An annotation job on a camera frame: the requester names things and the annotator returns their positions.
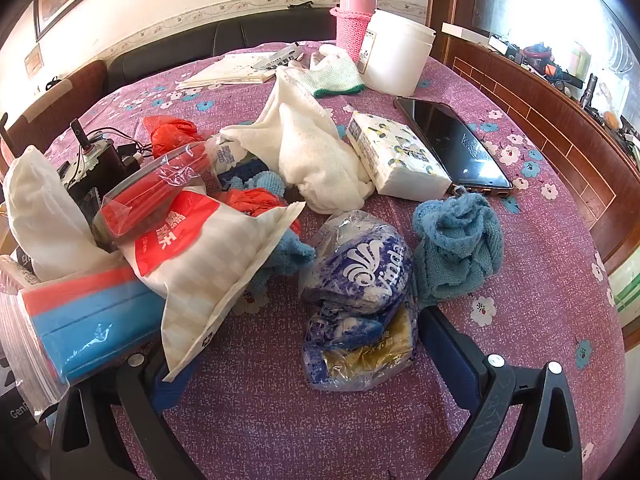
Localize pink bottle with knitted sleeve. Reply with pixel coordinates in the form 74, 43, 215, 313
330, 0, 377, 63

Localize dark red wooden chair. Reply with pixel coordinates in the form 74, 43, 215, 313
0, 60, 108, 161

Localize blue knitted cloth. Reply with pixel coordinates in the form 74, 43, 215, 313
412, 192, 505, 308

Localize white towel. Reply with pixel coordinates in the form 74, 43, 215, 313
220, 66, 376, 215

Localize white plastic bag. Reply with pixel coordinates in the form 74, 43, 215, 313
2, 145, 121, 281

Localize white paper sheets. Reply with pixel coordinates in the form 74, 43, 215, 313
175, 51, 278, 91

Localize red plastic bag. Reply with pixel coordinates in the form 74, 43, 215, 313
142, 116, 203, 158
225, 187, 303, 236

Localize white green-edged knit cloth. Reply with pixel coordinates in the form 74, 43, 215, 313
277, 52, 366, 97

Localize white checkered tissue packet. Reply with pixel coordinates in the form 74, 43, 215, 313
122, 187, 307, 382

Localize clear bag with red contents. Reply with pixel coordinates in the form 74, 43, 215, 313
92, 140, 221, 251

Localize orange and blue bagged sponges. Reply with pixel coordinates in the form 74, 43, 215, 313
0, 262, 166, 408

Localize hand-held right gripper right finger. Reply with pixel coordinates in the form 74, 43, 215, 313
419, 305, 583, 480

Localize bagged blue white tissue packs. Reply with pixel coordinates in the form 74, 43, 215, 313
299, 210, 418, 392

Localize white printed tube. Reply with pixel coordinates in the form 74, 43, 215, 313
255, 44, 303, 72

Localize black sofa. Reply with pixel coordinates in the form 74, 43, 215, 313
107, 7, 341, 96

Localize purple floral tablecloth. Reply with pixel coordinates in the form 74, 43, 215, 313
42, 40, 628, 480

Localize small blue white tissue packet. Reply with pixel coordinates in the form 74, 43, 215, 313
212, 140, 261, 181

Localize white flat box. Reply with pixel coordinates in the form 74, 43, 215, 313
442, 22, 493, 46

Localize white floral tissue packet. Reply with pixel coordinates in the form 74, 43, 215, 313
346, 110, 453, 202

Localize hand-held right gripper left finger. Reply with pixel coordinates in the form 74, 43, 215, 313
50, 347, 201, 480

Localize small wall plaque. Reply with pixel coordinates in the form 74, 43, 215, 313
24, 45, 45, 80

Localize black electric motor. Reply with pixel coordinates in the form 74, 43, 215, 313
57, 119, 146, 201

